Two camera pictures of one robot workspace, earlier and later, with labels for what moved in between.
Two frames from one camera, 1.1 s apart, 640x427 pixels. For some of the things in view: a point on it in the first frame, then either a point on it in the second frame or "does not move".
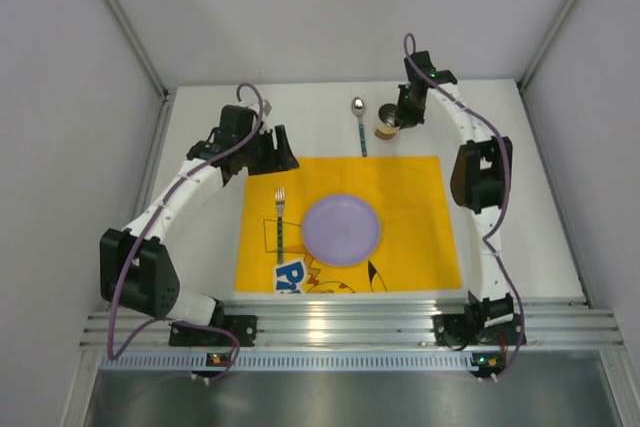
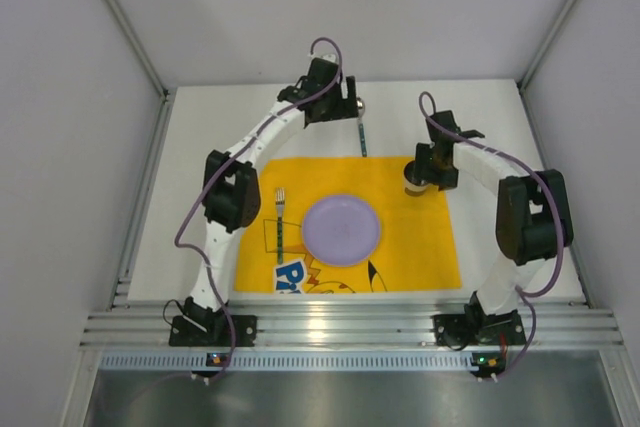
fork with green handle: [280, 203] does not move
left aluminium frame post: [128, 31] does not move
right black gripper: [405, 110] → [421, 167]
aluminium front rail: [366, 326] does not move
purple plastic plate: [341, 230] does not move
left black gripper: [270, 151] → [350, 98]
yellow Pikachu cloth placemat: [415, 250] does not move
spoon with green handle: [358, 107] does not move
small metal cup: [387, 124] → [412, 187]
